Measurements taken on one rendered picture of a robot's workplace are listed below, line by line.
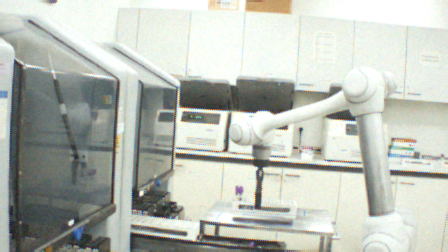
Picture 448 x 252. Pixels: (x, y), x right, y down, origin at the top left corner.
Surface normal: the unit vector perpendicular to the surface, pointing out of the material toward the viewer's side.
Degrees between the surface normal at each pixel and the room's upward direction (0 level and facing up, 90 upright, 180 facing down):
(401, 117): 90
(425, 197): 90
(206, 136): 90
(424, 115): 90
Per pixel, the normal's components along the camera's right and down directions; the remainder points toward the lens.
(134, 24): -0.13, 0.04
